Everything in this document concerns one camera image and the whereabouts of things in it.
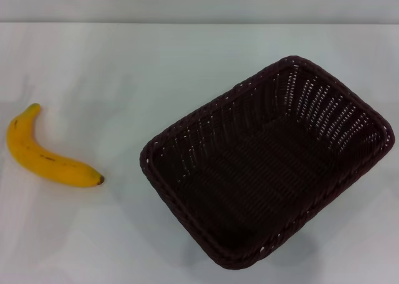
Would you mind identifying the dark brown woven basket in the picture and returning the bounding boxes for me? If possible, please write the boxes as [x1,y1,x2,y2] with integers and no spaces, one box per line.
[138,55,395,270]

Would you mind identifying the yellow banana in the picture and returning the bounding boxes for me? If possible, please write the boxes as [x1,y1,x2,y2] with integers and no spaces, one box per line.
[7,103,105,189]

